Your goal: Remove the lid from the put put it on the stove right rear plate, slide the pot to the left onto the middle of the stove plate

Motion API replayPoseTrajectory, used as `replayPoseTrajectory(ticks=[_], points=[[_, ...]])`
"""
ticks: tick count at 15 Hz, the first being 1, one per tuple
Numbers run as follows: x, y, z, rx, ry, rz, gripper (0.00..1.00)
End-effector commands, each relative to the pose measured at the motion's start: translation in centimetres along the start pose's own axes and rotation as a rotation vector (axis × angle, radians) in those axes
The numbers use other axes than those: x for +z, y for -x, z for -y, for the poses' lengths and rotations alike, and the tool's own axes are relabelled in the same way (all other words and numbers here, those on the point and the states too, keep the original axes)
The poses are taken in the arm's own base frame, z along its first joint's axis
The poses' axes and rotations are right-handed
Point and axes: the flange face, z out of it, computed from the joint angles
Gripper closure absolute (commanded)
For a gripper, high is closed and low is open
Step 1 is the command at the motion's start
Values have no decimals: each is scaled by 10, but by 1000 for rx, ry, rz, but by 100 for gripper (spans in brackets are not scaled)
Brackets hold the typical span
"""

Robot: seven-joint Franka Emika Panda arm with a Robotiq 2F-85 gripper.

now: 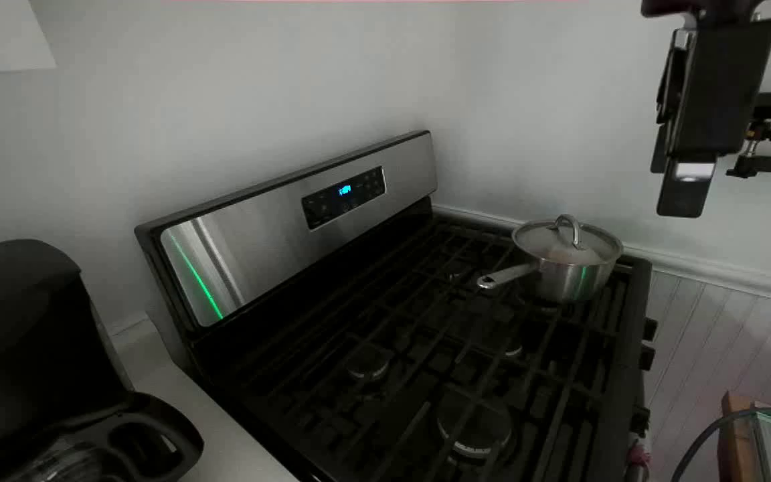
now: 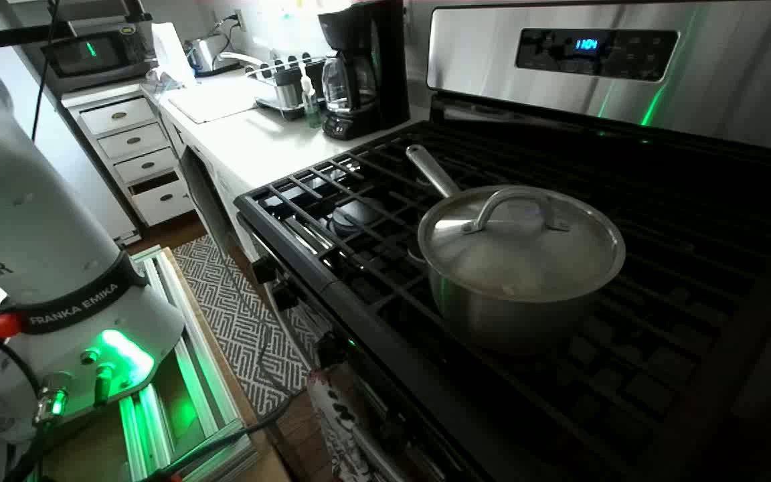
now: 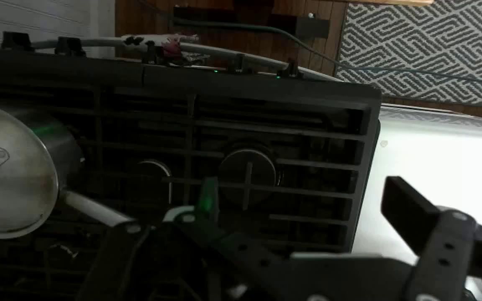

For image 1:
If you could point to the stainless steel saucepan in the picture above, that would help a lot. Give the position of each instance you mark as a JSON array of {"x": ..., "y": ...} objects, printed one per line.
[{"x": 557, "y": 282}]

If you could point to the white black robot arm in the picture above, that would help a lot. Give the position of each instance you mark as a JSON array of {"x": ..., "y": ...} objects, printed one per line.
[{"x": 707, "y": 95}]

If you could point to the black stainless gas stove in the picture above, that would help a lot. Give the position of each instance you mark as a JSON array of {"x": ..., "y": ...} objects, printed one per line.
[{"x": 336, "y": 316}]

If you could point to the black coffee maker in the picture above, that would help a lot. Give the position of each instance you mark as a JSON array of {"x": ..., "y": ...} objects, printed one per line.
[{"x": 68, "y": 409}]

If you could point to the green glass box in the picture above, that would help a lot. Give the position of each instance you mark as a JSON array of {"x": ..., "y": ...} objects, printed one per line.
[{"x": 744, "y": 442}]

